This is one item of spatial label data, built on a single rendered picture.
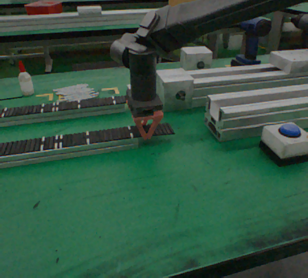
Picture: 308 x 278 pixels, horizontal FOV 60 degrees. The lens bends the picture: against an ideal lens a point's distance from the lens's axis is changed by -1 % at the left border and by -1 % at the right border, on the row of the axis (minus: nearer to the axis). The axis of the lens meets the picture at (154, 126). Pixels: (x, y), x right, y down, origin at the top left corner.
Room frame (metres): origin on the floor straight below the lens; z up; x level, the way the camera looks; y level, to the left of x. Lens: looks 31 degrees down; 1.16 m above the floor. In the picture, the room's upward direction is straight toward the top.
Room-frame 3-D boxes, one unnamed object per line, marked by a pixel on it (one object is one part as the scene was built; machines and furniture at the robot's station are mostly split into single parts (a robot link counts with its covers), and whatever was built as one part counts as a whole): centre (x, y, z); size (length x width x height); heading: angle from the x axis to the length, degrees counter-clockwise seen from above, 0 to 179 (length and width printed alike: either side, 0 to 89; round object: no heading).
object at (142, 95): (0.55, 0.03, 0.92); 0.10 x 0.07 x 0.07; 15
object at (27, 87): (0.84, 0.43, 0.84); 0.04 x 0.04 x 0.12
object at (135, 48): (0.56, 0.03, 0.98); 0.07 x 0.06 x 0.07; 34
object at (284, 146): (0.51, -0.30, 0.81); 0.10 x 0.08 x 0.06; 15
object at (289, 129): (0.50, -0.30, 0.84); 0.04 x 0.04 x 0.02
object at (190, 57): (1.03, -0.16, 0.83); 0.11 x 0.10 x 0.10; 11
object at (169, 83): (0.75, -0.06, 0.83); 0.12 x 0.09 x 0.10; 15
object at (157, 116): (0.54, 0.02, 0.85); 0.07 x 0.07 x 0.09; 15
